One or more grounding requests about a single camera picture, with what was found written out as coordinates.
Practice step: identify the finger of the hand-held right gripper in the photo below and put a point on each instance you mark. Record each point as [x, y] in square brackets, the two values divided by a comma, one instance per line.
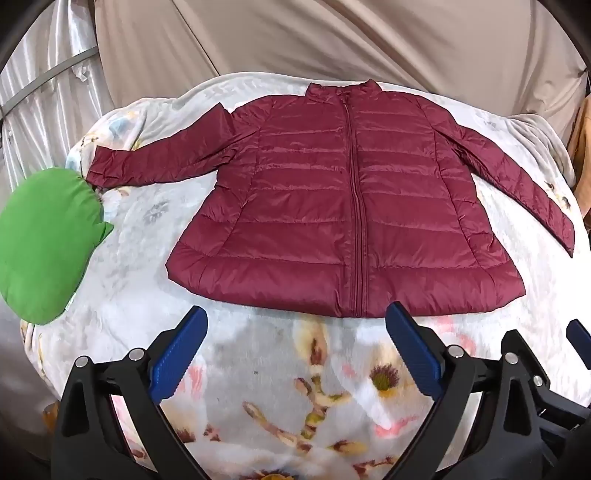
[579, 339]
[545, 399]

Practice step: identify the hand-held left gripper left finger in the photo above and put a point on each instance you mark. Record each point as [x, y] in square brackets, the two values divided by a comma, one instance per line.
[178, 355]

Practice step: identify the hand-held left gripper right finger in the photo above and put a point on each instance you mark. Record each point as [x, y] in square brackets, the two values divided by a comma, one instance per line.
[413, 350]

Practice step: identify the maroon quilted puffer jacket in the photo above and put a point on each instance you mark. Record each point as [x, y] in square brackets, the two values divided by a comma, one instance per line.
[300, 207]

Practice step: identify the floral grey blanket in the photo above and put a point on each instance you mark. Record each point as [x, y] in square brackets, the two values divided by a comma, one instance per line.
[138, 286]

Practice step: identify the green cushion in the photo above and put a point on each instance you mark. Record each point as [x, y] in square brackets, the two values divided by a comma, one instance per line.
[46, 240]

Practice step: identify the orange cloth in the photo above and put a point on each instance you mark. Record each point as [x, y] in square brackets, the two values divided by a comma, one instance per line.
[582, 138]

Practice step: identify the white satin curtain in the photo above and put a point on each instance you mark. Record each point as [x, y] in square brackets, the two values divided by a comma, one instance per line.
[69, 30]

